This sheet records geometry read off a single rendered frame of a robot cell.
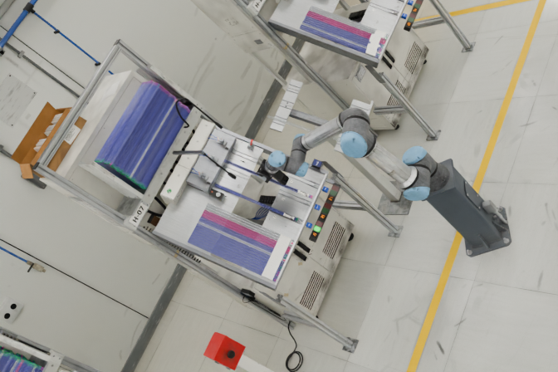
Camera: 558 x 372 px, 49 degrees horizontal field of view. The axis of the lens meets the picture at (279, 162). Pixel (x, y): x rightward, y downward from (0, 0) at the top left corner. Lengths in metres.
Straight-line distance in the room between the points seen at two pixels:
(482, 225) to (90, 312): 2.90
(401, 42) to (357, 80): 0.54
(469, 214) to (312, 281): 1.07
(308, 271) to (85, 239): 1.79
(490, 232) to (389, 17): 1.43
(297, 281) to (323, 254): 0.25
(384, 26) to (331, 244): 1.37
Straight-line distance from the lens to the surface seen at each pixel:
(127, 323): 5.01
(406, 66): 4.42
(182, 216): 3.32
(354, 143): 2.62
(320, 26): 3.79
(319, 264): 3.80
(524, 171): 3.65
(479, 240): 3.45
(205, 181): 3.30
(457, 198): 3.13
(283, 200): 3.30
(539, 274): 3.30
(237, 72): 5.44
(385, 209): 3.98
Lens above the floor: 2.74
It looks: 33 degrees down
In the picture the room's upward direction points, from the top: 50 degrees counter-clockwise
